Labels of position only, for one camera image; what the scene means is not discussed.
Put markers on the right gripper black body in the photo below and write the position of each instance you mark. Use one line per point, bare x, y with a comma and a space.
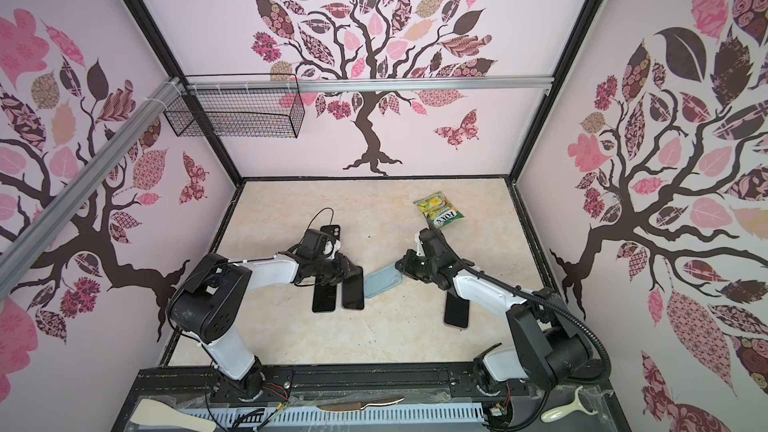
419, 266

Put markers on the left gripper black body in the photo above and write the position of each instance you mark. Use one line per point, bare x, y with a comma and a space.
330, 271

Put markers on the dark blue phone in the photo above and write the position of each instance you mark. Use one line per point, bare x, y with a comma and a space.
324, 298

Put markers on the black phone case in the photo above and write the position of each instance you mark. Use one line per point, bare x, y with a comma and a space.
332, 230

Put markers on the black phone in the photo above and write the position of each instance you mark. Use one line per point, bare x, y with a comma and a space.
353, 297
456, 312

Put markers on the light blue phone case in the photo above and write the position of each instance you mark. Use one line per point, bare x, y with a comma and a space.
381, 281

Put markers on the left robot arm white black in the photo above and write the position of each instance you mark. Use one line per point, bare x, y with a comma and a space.
206, 305

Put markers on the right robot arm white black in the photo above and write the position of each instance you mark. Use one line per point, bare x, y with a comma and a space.
550, 345

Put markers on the green snack packet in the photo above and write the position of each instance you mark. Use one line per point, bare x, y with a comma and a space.
438, 210

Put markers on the white peeler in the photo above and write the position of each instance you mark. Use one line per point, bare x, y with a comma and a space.
576, 405

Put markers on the wooden spatula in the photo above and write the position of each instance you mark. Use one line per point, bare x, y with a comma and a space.
149, 412

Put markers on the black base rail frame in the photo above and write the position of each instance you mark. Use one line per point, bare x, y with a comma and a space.
516, 406

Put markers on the white slotted cable duct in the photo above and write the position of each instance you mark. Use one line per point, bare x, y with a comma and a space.
402, 414

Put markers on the black wire basket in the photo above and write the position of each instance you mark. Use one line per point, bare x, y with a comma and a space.
261, 105

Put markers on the aluminium rail left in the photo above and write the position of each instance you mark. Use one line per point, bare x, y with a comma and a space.
19, 257

